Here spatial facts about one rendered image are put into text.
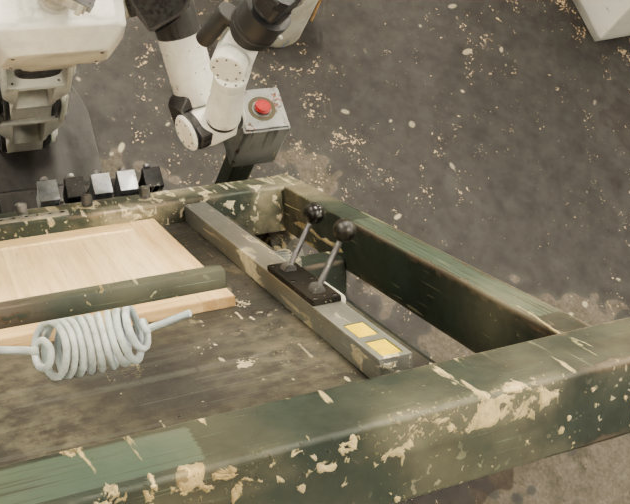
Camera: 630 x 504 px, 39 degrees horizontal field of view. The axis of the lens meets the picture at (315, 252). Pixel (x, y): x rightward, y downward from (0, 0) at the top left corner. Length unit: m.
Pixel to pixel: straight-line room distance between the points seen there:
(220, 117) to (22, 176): 1.20
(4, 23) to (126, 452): 1.01
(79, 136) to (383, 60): 1.29
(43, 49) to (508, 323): 0.97
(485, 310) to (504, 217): 2.08
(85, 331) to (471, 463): 0.43
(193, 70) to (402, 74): 1.88
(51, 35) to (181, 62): 0.26
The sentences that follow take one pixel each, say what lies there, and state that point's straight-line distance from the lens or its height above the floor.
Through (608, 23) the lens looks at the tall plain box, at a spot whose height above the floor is 0.14.
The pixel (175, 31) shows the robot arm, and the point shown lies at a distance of 1.80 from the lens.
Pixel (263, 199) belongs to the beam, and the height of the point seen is 0.90.
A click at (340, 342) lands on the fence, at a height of 1.53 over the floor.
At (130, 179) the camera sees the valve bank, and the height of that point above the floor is 0.76.
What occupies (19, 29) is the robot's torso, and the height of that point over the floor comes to 1.32.
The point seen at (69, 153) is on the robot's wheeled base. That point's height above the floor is 0.17.
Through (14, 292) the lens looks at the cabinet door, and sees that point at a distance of 1.65.
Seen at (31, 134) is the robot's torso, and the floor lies 0.36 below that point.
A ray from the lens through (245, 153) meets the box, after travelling 2.22.
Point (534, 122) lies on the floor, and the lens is 3.76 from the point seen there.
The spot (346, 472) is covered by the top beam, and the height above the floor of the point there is 1.84.
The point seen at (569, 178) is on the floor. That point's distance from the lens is 3.70.
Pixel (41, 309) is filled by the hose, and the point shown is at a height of 1.91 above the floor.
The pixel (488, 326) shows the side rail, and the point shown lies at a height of 1.54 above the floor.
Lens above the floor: 2.70
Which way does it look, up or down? 61 degrees down
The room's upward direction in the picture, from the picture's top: 35 degrees clockwise
